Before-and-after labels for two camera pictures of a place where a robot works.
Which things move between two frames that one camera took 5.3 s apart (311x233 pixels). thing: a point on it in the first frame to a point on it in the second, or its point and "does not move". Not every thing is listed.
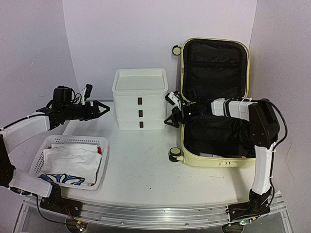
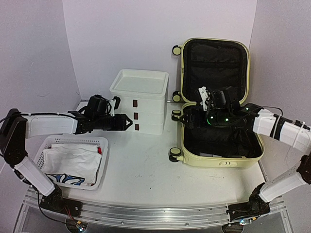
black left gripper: [96, 112] to [120, 124]
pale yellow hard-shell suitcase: [213, 69] does not move
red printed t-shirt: [99, 150] does not move
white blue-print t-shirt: [76, 164] does not move
